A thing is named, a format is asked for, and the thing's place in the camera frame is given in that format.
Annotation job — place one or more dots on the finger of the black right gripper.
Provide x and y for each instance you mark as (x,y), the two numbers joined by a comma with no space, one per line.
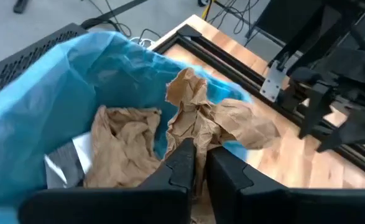
(362,127)
(316,105)

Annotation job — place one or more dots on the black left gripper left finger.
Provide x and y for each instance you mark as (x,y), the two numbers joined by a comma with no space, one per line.
(107,205)

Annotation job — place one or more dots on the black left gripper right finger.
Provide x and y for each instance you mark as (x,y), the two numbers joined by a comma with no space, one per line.
(294,205)

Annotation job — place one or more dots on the brown paper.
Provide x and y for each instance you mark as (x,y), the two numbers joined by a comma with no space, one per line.
(197,118)
(123,149)

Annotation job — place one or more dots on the white black paper scrap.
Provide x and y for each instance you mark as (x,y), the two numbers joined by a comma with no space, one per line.
(82,149)

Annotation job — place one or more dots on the blue liner bag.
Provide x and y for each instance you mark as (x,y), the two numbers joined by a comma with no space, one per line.
(61,77)

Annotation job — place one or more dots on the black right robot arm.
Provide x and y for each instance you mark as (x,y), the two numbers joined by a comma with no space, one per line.
(356,28)

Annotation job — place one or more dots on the black equipment cart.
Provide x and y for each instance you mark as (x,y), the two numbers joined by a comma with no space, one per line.
(281,18)

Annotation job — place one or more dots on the white power strip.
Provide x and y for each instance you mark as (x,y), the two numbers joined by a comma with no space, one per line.
(141,43)

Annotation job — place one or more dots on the black perforated floor mat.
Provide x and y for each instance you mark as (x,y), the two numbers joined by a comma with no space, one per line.
(20,59)

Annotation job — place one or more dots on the black power strip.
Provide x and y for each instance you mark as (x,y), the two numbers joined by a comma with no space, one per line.
(20,5)

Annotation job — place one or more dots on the silver metal bracket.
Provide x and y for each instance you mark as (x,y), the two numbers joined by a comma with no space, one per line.
(272,82)

